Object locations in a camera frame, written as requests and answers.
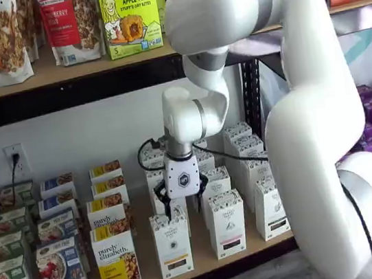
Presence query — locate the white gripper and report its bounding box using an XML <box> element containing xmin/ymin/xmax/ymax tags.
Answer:
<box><xmin>149</xmin><ymin>152</ymin><xmax>214</xmax><ymax>223</ymax></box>

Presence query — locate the white box pink strip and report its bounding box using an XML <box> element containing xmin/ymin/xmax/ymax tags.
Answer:
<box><xmin>191</xmin><ymin>138</ymin><xmax>208</xmax><ymax>153</ymax></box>
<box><xmin>203</xmin><ymin>188</ymin><xmax>251</xmax><ymax>261</ymax></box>
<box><xmin>193</xmin><ymin>147</ymin><xmax>218</xmax><ymax>180</ymax></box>
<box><xmin>196</xmin><ymin>166</ymin><xmax>237</xmax><ymax>230</ymax></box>

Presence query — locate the yellow label granola box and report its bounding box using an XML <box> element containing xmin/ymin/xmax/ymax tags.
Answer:
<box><xmin>88</xmin><ymin>159</ymin><xmax>124</xmax><ymax>185</ymax></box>
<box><xmin>89</xmin><ymin>218</ymin><xmax>143</xmax><ymax>279</ymax></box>
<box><xmin>85</xmin><ymin>191</ymin><xmax>135</xmax><ymax>232</ymax></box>
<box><xmin>90</xmin><ymin>175</ymin><xmax>129</xmax><ymax>201</ymax></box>

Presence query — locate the white box dark strip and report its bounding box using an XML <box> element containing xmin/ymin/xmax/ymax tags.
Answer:
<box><xmin>230</xmin><ymin>133</ymin><xmax>270</xmax><ymax>175</ymax></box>
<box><xmin>222</xmin><ymin>120</ymin><xmax>257</xmax><ymax>157</ymax></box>
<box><xmin>248</xmin><ymin>171</ymin><xmax>292</xmax><ymax>243</ymax></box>
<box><xmin>241</xmin><ymin>150</ymin><xmax>279</xmax><ymax>213</ymax></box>

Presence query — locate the blue oatmeal box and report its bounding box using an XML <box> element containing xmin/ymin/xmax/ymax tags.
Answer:
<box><xmin>35</xmin><ymin>206</ymin><xmax>82</xmax><ymax>246</ymax></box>
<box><xmin>33</xmin><ymin>235</ymin><xmax>91</xmax><ymax>279</ymax></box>
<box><xmin>38</xmin><ymin>172</ymin><xmax>77</xmax><ymax>199</ymax></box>
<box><xmin>36</xmin><ymin>188</ymin><xmax>80</xmax><ymax>220</ymax></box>

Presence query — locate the green Bobo's apple pie box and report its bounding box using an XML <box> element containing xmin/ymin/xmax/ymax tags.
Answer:
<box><xmin>98</xmin><ymin>0</ymin><xmax>166</xmax><ymax>62</ymax></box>

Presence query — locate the black metal shelving rack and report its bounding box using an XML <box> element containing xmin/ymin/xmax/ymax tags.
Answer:
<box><xmin>0</xmin><ymin>28</ymin><xmax>317</xmax><ymax>279</ymax></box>

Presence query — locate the red label granola pouch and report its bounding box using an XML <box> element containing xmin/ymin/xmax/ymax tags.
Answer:
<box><xmin>35</xmin><ymin>0</ymin><xmax>108</xmax><ymax>70</ymax></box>

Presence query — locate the white granola pouch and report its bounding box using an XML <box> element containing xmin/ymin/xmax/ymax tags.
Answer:
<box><xmin>15</xmin><ymin>0</ymin><xmax>41</xmax><ymax>65</ymax></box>

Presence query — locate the white wall outlet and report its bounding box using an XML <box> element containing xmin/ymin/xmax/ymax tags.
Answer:
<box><xmin>2</xmin><ymin>142</ymin><xmax>32</xmax><ymax>180</ymax></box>

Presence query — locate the black plug with cord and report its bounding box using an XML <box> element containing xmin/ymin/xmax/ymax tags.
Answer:
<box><xmin>6</xmin><ymin>152</ymin><xmax>29</xmax><ymax>208</ymax></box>

